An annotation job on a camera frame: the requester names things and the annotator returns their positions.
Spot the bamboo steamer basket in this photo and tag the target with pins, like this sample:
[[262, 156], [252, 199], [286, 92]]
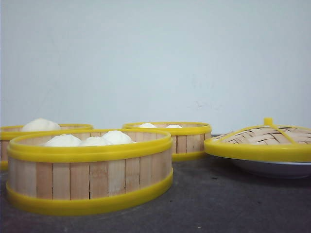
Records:
[[70, 181], [8, 133], [188, 141]]

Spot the woven bamboo steamer lid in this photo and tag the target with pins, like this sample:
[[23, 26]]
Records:
[[268, 142]]

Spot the white bun back middle left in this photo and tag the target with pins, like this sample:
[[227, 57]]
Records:
[[147, 125]]

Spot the white bun back middle right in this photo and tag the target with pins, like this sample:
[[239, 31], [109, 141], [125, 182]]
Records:
[[173, 126]]

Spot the white bun front right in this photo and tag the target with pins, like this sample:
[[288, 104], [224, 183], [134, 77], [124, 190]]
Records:
[[117, 138]]

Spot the white bun front middle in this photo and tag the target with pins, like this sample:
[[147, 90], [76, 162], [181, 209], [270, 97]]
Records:
[[95, 141]]

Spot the white bun front left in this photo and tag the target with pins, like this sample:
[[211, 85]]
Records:
[[64, 140]]

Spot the large white bun back left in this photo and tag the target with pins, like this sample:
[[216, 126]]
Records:
[[40, 124]]

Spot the white plate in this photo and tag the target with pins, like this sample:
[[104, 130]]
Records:
[[285, 170]]

